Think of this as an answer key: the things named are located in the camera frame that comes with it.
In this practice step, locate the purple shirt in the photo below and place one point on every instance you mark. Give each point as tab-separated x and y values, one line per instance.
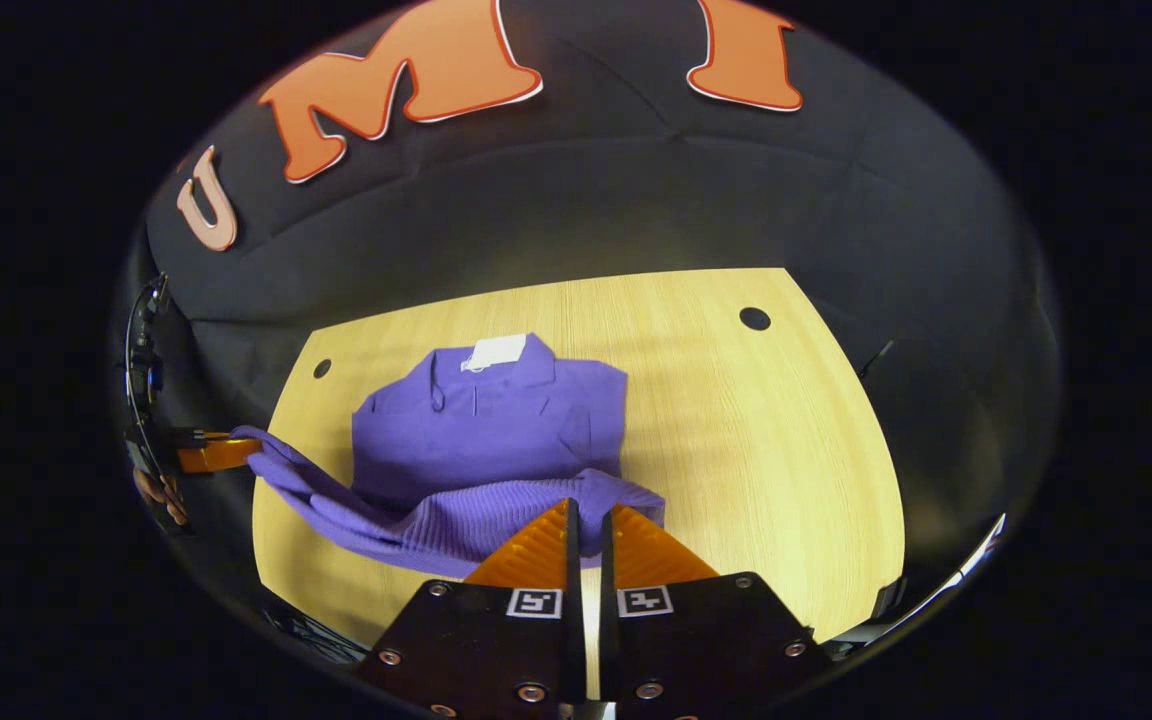
496	430

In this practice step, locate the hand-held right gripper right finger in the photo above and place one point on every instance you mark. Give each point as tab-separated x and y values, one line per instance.
608	570

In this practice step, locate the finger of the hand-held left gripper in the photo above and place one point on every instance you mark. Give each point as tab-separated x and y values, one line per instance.
216	455

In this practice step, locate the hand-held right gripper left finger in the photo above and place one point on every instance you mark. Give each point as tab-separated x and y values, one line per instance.
574	570

